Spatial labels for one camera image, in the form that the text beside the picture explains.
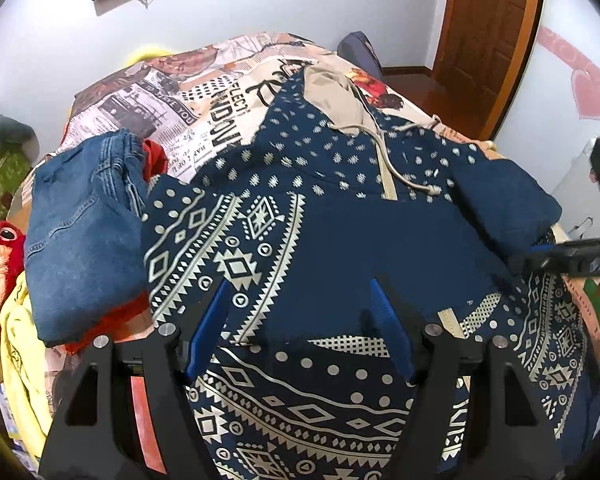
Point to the green patterned cloth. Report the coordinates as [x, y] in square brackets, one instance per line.
[2, 180]

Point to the yellow plush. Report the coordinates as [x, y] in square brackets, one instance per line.
[145, 55]

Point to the printed blanket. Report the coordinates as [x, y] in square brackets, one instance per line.
[145, 95]

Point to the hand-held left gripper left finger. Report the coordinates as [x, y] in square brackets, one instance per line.
[207, 330]

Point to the pink heart wall stickers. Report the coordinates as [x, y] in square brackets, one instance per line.
[587, 92]

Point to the folded blue jeans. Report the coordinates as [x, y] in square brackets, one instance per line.
[75, 240]

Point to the navy patterned hoodie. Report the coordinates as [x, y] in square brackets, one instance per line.
[340, 230]

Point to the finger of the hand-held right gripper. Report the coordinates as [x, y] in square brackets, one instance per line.
[570, 259]

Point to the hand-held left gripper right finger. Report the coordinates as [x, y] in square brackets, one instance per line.
[387, 320]

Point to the grey plush toy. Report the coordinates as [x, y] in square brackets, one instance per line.
[7, 132]

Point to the yellow garment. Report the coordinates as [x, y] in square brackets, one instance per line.
[22, 350]

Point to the red garment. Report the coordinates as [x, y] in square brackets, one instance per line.
[115, 320]

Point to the wooden door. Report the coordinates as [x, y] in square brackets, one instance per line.
[485, 20]

